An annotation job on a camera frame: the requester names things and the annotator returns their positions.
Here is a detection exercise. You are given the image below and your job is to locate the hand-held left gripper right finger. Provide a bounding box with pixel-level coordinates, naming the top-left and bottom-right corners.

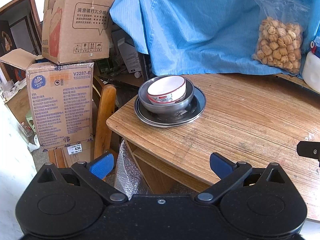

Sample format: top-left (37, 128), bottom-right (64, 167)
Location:
top-left (196, 152), bottom-right (287, 203)

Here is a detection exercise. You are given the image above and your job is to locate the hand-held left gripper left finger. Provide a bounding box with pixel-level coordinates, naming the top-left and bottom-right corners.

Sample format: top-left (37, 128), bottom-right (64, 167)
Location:
top-left (37, 152), bottom-right (128, 203)

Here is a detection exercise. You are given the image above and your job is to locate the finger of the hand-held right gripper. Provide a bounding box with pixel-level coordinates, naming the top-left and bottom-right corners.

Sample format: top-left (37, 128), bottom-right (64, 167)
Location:
top-left (297, 141), bottom-right (320, 167)

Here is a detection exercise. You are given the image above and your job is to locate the stainless steel bowl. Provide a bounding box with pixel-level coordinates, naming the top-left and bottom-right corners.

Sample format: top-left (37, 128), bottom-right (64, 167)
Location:
top-left (138, 75), bottom-right (195, 120)

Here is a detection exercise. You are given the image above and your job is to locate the silver bubble wrap roll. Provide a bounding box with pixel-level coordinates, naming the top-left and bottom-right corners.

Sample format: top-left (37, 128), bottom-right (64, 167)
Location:
top-left (114, 139), bottom-right (150, 195)

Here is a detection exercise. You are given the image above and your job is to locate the small labelled cardboard box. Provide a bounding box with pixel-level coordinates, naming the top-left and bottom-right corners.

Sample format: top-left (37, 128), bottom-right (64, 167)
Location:
top-left (47, 140), bottom-right (94, 168)

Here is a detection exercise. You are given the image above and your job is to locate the wooden chair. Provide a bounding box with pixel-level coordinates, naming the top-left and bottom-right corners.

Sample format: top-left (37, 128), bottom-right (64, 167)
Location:
top-left (92, 76), bottom-right (118, 160)

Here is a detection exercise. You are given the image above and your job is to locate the white plastic bag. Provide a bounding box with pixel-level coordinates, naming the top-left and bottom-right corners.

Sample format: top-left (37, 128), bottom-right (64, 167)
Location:
top-left (27, 135), bottom-right (42, 152)

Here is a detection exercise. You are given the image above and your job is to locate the cardboard box blue print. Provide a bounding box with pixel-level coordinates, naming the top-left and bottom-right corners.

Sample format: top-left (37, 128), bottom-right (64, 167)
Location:
top-left (0, 48), bottom-right (95, 148)

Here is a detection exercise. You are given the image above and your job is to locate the wooden desk shelf riser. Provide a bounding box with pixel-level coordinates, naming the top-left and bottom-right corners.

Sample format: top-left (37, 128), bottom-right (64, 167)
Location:
top-left (271, 72), bottom-right (320, 95)

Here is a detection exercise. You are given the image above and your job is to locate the white jug blue lid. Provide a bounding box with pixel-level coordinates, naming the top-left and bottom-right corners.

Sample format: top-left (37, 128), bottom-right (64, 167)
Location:
top-left (302, 36), bottom-right (320, 93)

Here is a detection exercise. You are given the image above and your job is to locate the light green plastic stool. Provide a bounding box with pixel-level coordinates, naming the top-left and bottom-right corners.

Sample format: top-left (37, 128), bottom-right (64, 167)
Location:
top-left (25, 110), bottom-right (38, 130)

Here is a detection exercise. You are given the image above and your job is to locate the clear glass bottle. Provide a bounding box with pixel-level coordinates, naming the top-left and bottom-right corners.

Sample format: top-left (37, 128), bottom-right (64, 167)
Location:
top-left (20, 121), bottom-right (33, 138)

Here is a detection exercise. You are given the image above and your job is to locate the clear bag of biscuits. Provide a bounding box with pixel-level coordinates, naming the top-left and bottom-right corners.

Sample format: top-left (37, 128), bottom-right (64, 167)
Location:
top-left (250, 0), bottom-right (312, 74)

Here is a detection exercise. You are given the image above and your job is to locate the white carton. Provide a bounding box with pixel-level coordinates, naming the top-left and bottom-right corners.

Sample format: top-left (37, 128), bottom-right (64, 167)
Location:
top-left (117, 37), bottom-right (142, 74)

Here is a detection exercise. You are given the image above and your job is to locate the open brown cardboard box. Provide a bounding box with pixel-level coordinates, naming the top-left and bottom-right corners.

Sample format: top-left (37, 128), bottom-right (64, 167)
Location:
top-left (41, 0), bottom-right (122, 65)

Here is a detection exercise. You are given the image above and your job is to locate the light blue striped cloth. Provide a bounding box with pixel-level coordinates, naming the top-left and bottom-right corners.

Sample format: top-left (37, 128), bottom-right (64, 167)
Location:
top-left (109, 0), bottom-right (320, 77)

